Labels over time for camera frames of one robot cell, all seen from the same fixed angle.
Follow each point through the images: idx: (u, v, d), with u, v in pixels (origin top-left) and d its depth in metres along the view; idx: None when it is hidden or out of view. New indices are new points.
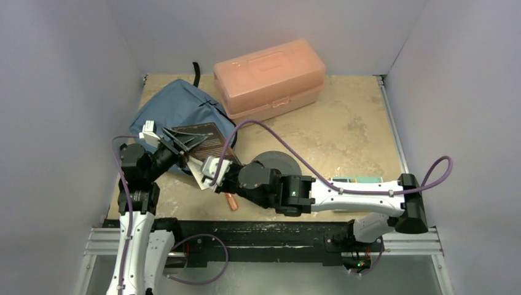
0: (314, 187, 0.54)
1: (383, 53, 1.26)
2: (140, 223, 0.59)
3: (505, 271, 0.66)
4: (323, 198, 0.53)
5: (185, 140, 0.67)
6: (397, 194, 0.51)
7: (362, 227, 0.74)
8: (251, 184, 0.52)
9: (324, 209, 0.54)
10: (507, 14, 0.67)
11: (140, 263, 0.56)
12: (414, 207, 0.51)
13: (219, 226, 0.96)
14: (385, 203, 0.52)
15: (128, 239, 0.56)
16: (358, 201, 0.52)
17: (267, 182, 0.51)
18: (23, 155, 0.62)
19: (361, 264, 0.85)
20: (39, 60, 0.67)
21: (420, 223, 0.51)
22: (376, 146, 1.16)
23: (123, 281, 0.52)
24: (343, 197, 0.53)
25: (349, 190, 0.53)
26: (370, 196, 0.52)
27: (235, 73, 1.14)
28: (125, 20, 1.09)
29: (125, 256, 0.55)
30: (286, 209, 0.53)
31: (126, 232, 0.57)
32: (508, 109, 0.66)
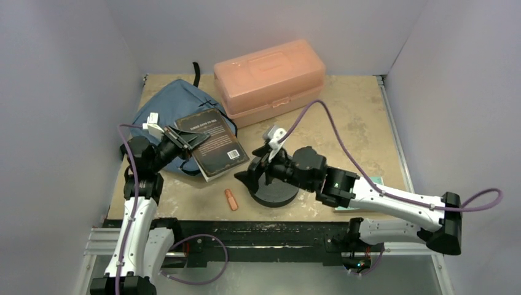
0: (358, 183, 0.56)
1: (383, 53, 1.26)
2: (144, 206, 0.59)
3: (506, 271, 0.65)
4: (364, 196, 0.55)
5: (189, 138, 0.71)
6: (438, 209, 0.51)
7: (375, 228, 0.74)
8: (302, 166, 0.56)
9: (362, 206, 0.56)
10: (507, 13, 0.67)
11: (141, 244, 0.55)
12: (453, 224, 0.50)
13: (219, 226, 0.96)
14: (423, 215, 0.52)
15: (131, 220, 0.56)
16: (397, 204, 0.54)
17: (318, 166, 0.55)
18: (23, 156, 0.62)
19: (361, 264, 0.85)
20: (39, 60, 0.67)
21: (455, 241, 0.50)
22: (376, 147, 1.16)
23: (122, 258, 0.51)
24: (383, 199, 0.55)
25: (390, 194, 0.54)
26: (410, 205, 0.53)
27: (235, 73, 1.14)
28: (125, 21, 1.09)
29: (127, 236, 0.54)
30: (325, 197, 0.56)
31: (129, 214, 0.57)
32: (508, 109, 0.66)
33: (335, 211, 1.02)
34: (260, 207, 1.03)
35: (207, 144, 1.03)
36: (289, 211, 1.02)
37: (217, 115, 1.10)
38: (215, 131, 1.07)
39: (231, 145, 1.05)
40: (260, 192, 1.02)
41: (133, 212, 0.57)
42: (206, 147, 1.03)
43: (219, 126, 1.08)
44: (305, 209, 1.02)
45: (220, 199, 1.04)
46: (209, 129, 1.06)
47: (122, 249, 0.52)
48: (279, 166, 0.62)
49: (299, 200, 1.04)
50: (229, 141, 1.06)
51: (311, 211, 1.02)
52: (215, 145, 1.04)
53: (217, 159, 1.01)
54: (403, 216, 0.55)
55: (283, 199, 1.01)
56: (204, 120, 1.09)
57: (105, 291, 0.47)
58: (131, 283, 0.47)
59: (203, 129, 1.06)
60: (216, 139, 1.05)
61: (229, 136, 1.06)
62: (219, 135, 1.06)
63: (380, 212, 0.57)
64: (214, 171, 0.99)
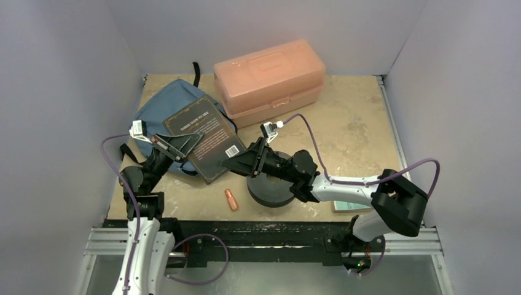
0: (319, 178, 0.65)
1: (383, 53, 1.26)
2: (147, 227, 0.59)
3: (506, 271, 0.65)
4: (319, 185, 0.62)
5: (181, 144, 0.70)
6: (372, 184, 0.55)
7: (362, 221, 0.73)
8: (300, 169, 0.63)
9: (325, 195, 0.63)
10: (507, 13, 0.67)
11: (145, 265, 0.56)
12: (384, 196, 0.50)
13: (219, 226, 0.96)
14: (360, 192, 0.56)
15: (135, 243, 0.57)
16: (343, 187, 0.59)
17: (311, 172, 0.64)
18: (23, 156, 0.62)
19: (361, 264, 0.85)
20: (38, 60, 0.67)
21: (391, 214, 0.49)
22: (376, 147, 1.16)
23: (128, 282, 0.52)
24: (333, 186, 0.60)
25: (336, 180, 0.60)
26: (351, 185, 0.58)
27: (235, 73, 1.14)
28: (124, 20, 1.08)
29: (131, 259, 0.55)
30: (300, 193, 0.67)
31: (133, 236, 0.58)
32: (508, 110, 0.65)
33: (335, 211, 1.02)
34: (260, 207, 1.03)
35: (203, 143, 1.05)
36: (289, 211, 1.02)
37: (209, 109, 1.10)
38: (208, 126, 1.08)
39: (227, 141, 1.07)
40: (260, 192, 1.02)
41: (136, 234, 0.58)
42: (203, 147, 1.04)
43: (212, 121, 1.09)
44: (305, 208, 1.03)
45: (220, 200, 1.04)
46: (202, 128, 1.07)
47: (127, 273, 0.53)
48: (271, 161, 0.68)
49: (300, 200, 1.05)
50: (225, 136, 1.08)
51: (311, 211, 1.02)
52: (212, 143, 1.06)
53: (215, 159, 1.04)
54: (357, 200, 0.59)
55: (283, 200, 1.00)
56: (194, 116, 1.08)
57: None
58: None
59: (195, 127, 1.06)
60: (211, 136, 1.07)
61: (224, 131, 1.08)
62: (212, 132, 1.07)
63: (341, 198, 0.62)
64: (214, 174, 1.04)
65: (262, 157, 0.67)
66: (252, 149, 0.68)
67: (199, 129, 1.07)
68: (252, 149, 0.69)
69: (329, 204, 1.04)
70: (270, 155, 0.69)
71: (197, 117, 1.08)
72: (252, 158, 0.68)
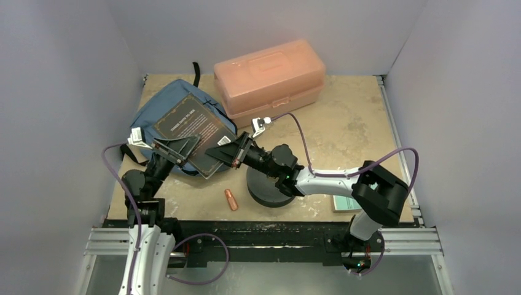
0: (303, 172, 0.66)
1: (383, 53, 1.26)
2: (148, 235, 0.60)
3: (505, 271, 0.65)
4: (301, 179, 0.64)
5: (180, 147, 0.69)
6: (352, 176, 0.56)
7: (357, 219, 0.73)
8: (279, 162, 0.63)
9: (308, 190, 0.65)
10: (506, 15, 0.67)
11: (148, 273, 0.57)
12: (364, 187, 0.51)
13: (219, 226, 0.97)
14: (342, 184, 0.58)
15: (137, 251, 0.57)
16: (324, 178, 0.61)
17: (291, 165, 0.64)
18: (23, 156, 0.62)
19: (361, 264, 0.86)
20: (38, 60, 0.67)
21: (370, 204, 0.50)
22: (376, 147, 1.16)
23: (131, 291, 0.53)
24: (315, 178, 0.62)
25: (319, 173, 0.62)
26: (332, 178, 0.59)
27: (235, 73, 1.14)
28: (124, 20, 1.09)
29: (134, 267, 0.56)
30: (285, 187, 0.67)
31: (134, 243, 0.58)
32: (507, 110, 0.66)
33: (335, 211, 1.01)
34: (260, 207, 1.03)
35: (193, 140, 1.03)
36: (289, 211, 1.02)
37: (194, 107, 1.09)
38: (196, 124, 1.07)
39: (218, 133, 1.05)
40: (259, 192, 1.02)
41: (138, 242, 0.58)
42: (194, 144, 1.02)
43: (198, 118, 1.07)
44: (305, 209, 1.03)
45: (220, 200, 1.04)
46: (190, 126, 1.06)
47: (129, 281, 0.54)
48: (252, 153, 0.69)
49: (299, 200, 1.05)
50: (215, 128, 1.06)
51: (311, 212, 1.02)
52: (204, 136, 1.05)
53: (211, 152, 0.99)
54: (340, 192, 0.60)
55: (283, 199, 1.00)
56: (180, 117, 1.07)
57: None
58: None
59: (183, 126, 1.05)
60: (200, 131, 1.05)
61: (213, 124, 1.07)
62: (201, 127, 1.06)
63: (325, 193, 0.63)
64: (211, 167, 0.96)
65: (245, 149, 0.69)
66: (236, 141, 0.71)
67: (188, 128, 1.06)
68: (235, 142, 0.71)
69: (329, 204, 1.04)
70: (253, 149, 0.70)
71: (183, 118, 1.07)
72: (235, 150, 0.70)
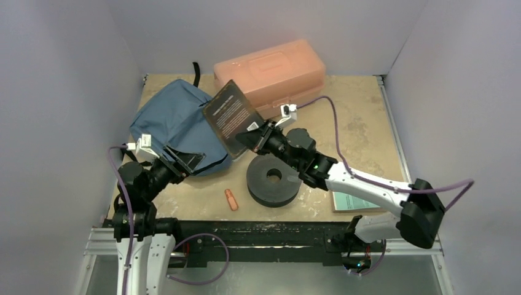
0: (334, 166, 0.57)
1: (383, 53, 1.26)
2: (138, 250, 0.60)
3: (506, 271, 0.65)
4: (336, 177, 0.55)
5: (187, 160, 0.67)
6: (402, 192, 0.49)
7: (367, 224, 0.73)
8: (293, 144, 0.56)
9: (335, 188, 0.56)
10: (506, 14, 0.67)
11: (142, 287, 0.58)
12: (415, 208, 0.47)
13: (219, 225, 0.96)
14: (387, 197, 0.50)
15: (127, 268, 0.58)
16: (365, 185, 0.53)
17: (306, 147, 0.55)
18: (23, 155, 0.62)
19: (361, 264, 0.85)
20: (38, 60, 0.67)
21: (416, 226, 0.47)
22: (376, 147, 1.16)
23: None
24: (353, 180, 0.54)
25: (360, 176, 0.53)
26: (376, 187, 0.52)
27: (235, 73, 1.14)
28: (124, 20, 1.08)
29: (125, 285, 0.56)
30: (308, 177, 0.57)
31: (123, 260, 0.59)
32: (507, 110, 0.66)
33: (335, 211, 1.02)
34: (260, 207, 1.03)
35: (230, 127, 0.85)
36: (289, 211, 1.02)
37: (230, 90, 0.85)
38: (231, 110, 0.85)
39: (250, 118, 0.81)
40: (259, 191, 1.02)
41: (126, 259, 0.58)
42: (230, 130, 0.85)
43: (234, 102, 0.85)
44: (305, 208, 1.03)
45: (221, 200, 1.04)
46: (226, 112, 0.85)
47: None
48: (273, 141, 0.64)
49: (299, 200, 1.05)
50: (249, 114, 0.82)
51: (311, 212, 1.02)
52: (236, 123, 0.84)
53: None
54: (373, 200, 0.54)
55: (283, 199, 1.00)
56: (218, 100, 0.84)
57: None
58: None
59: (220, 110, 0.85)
60: (235, 118, 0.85)
61: (247, 109, 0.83)
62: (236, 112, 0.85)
63: (354, 195, 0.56)
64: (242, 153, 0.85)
65: (265, 134, 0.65)
66: (258, 128, 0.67)
67: (226, 110, 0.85)
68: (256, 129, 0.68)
69: (329, 203, 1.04)
70: (276, 136, 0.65)
71: (220, 101, 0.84)
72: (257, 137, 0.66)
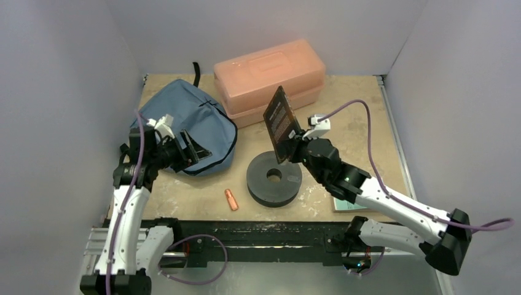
0: (367, 181, 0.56)
1: (383, 53, 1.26)
2: (134, 198, 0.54)
3: (507, 271, 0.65)
4: (370, 193, 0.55)
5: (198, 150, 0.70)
6: (441, 222, 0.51)
7: (376, 230, 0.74)
8: (314, 153, 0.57)
9: (365, 204, 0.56)
10: (505, 14, 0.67)
11: (133, 238, 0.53)
12: (451, 239, 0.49)
13: (219, 226, 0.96)
14: (424, 224, 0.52)
15: (121, 214, 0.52)
16: (402, 209, 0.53)
17: (328, 156, 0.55)
18: (23, 155, 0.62)
19: (361, 264, 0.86)
20: (38, 60, 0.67)
21: (451, 257, 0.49)
22: (376, 147, 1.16)
23: (112, 254, 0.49)
24: (388, 201, 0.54)
25: (397, 198, 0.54)
26: (413, 212, 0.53)
27: (235, 73, 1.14)
28: (124, 21, 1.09)
29: (117, 231, 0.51)
30: (334, 188, 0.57)
31: (119, 205, 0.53)
32: (507, 110, 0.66)
33: (335, 211, 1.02)
34: (260, 207, 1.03)
35: (279, 133, 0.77)
36: (289, 211, 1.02)
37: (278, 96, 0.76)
38: (279, 116, 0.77)
39: (289, 128, 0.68)
40: (259, 191, 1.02)
41: (123, 204, 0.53)
42: (279, 136, 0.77)
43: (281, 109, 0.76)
44: (305, 209, 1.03)
45: (220, 200, 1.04)
46: (276, 117, 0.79)
47: (112, 245, 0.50)
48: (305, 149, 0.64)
49: (300, 200, 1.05)
50: (289, 123, 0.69)
51: (311, 212, 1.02)
52: (284, 129, 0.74)
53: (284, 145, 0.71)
54: (405, 222, 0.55)
55: (284, 199, 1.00)
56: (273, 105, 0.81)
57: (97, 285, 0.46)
58: (122, 283, 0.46)
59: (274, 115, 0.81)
60: (281, 124, 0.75)
61: (289, 117, 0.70)
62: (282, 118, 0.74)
63: (384, 214, 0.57)
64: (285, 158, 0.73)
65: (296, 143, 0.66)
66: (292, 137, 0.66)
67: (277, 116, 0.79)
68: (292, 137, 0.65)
69: (329, 203, 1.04)
70: None
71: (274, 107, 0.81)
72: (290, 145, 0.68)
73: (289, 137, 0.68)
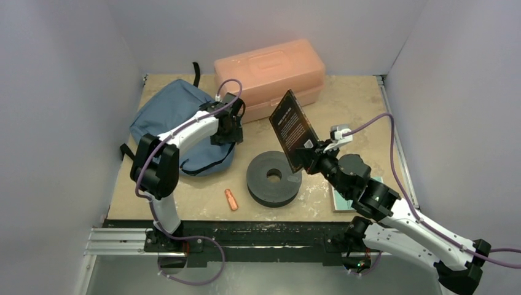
0: (398, 203, 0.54)
1: (383, 54, 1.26)
2: (210, 120, 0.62)
3: (508, 271, 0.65)
4: (400, 217, 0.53)
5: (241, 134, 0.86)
6: (468, 252, 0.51)
7: (384, 239, 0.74)
8: (347, 171, 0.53)
9: (392, 224, 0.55)
10: (507, 15, 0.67)
11: (189, 141, 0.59)
12: (478, 271, 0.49)
13: (219, 226, 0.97)
14: (453, 252, 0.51)
15: (196, 120, 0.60)
16: (430, 235, 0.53)
17: (361, 175, 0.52)
18: (23, 155, 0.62)
19: (361, 264, 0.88)
20: (37, 60, 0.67)
21: (473, 284, 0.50)
22: (376, 147, 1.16)
23: (175, 134, 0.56)
24: (418, 226, 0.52)
25: (427, 224, 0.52)
26: (443, 240, 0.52)
27: (234, 70, 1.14)
28: (124, 20, 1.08)
29: (187, 125, 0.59)
30: (362, 206, 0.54)
31: (197, 116, 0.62)
32: (508, 110, 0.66)
33: (335, 211, 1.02)
34: (260, 207, 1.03)
35: (291, 139, 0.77)
36: (289, 211, 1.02)
37: (289, 102, 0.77)
38: (290, 122, 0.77)
39: (305, 136, 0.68)
40: (259, 191, 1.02)
41: (201, 116, 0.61)
42: (291, 143, 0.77)
43: (293, 115, 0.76)
44: (305, 209, 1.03)
45: (220, 200, 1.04)
46: (287, 123, 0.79)
47: (178, 130, 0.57)
48: (327, 162, 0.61)
49: (300, 200, 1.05)
50: (303, 131, 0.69)
51: (311, 212, 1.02)
52: (296, 137, 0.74)
53: (298, 153, 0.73)
54: (429, 245, 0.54)
55: (284, 200, 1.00)
56: (282, 110, 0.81)
57: (150, 145, 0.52)
58: (168, 153, 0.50)
59: (283, 123, 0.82)
60: (293, 131, 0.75)
61: (302, 124, 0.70)
62: (293, 126, 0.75)
63: (407, 234, 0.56)
64: (299, 166, 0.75)
65: (316, 156, 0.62)
66: (309, 147, 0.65)
67: (287, 125, 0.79)
68: (309, 147, 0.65)
69: (329, 203, 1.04)
70: (332, 158, 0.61)
71: (284, 113, 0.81)
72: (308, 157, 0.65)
73: (304, 145, 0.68)
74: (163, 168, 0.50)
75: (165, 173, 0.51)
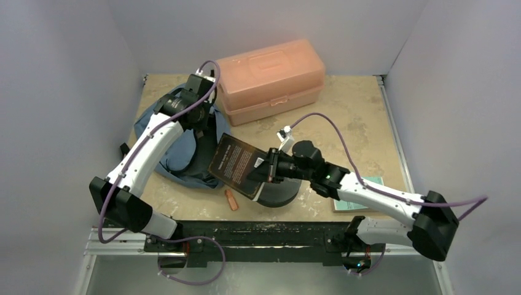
0: (346, 177, 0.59)
1: (383, 53, 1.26)
2: (166, 128, 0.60)
3: (507, 271, 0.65)
4: (348, 187, 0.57)
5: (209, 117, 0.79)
6: (415, 204, 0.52)
7: (372, 226, 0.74)
8: (298, 154, 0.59)
9: (346, 196, 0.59)
10: (506, 15, 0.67)
11: (148, 165, 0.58)
12: (426, 219, 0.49)
13: (219, 225, 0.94)
14: (399, 208, 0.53)
15: (148, 137, 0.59)
16: (377, 196, 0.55)
17: (311, 157, 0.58)
18: (22, 154, 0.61)
19: (361, 264, 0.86)
20: (38, 61, 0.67)
21: (430, 239, 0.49)
22: (376, 146, 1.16)
23: (126, 170, 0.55)
24: (365, 192, 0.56)
25: (372, 186, 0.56)
26: (388, 198, 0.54)
27: (234, 69, 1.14)
28: (123, 20, 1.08)
29: (137, 150, 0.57)
30: (318, 185, 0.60)
31: (151, 129, 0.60)
32: (507, 110, 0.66)
33: (335, 211, 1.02)
34: (260, 207, 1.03)
35: (238, 171, 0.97)
36: (289, 211, 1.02)
37: (228, 143, 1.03)
38: (234, 157, 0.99)
39: (254, 157, 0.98)
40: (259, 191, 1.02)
41: (153, 130, 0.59)
42: (238, 175, 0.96)
43: (234, 150, 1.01)
44: (305, 209, 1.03)
45: (220, 199, 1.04)
46: (230, 161, 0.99)
47: (129, 161, 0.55)
48: (282, 163, 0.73)
49: (299, 200, 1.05)
50: (250, 153, 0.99)
51: (311, 212, 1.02)
52: (244, 166, 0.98)
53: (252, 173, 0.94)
54: (382, 208, 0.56)
55: (284, 199, 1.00)
56: (219, 155, 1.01)
57: (102, 190, 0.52)
58: (121, 198, 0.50)
59: (225, 163, 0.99)
60: (239, 163, 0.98)
61: (247, 150, 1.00)
62: (239, 158, 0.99)
63: (364, 204, 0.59)
64: (255, 188, 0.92)
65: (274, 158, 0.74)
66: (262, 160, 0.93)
67: (230, 161, 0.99)
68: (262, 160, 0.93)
69: (329, 203, 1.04)
70: (284, 158, 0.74)
71: (222, 157, 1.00)
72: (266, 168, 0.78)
73: (255, 165, 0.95)
74: (122, 211, 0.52)
75: (126, 211, 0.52)
